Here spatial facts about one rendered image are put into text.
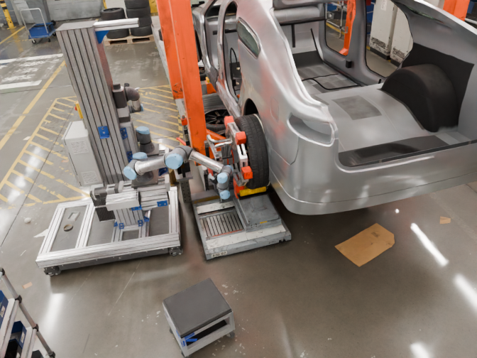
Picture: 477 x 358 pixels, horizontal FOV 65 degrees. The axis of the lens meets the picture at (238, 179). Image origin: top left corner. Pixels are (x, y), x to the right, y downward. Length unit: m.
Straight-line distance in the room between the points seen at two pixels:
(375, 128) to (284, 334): 1.92
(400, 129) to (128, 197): 2.45
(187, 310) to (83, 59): 1.96
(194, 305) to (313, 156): 1.34
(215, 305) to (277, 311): 0.59
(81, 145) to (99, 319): 1.41
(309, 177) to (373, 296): 1.27
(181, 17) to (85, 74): 0.91
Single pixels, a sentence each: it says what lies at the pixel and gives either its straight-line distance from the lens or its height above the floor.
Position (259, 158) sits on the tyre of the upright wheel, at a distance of 3.09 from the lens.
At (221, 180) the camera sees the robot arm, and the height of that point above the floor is 0.99.
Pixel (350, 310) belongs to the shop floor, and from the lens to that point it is 3.24.
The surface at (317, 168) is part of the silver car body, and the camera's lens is 2.48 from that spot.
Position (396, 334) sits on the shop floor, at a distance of 3.20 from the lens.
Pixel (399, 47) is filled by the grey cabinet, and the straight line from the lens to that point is 8.32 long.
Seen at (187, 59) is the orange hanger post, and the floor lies 1.61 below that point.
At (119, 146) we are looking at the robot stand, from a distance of 3.35.
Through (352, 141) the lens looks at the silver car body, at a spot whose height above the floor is 0.93.
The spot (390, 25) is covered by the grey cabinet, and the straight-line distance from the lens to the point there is 8.66.
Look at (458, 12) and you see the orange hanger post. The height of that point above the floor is 1.69.
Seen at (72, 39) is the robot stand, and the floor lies 1.96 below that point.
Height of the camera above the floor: 2.55
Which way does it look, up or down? 34 degrees down
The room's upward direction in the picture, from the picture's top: 5 degrees counter-clockwise
